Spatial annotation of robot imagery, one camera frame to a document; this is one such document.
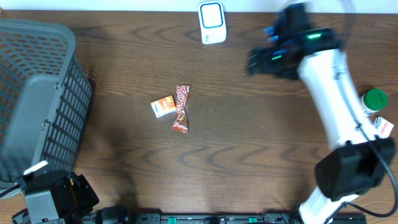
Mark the green lid white jar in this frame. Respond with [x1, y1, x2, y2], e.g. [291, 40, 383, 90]
[360, 88, 389, 116]

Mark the white blue medicine box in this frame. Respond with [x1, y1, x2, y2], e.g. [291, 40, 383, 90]
[373, 116, 394, 138]

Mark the orange chocolate bar wrapper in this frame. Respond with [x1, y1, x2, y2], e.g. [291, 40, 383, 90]
[172, 85, 191, 133]

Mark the small orange snack packet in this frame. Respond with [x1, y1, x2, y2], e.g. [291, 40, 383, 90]
[150, 95, 176, 118]

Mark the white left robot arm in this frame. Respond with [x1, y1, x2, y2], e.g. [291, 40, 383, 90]
[12, 170, 100, 224]

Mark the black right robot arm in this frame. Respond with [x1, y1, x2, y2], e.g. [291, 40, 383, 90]
[247, 2, 397, 223]

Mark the white barcode scanner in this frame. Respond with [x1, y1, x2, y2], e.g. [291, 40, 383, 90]
[198, 1, 227, 45]

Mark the grey plastic basket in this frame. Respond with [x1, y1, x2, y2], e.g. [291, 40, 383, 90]
[1, 19, 93, 199]

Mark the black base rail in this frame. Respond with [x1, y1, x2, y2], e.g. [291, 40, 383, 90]
[82, 205, 368, 224]

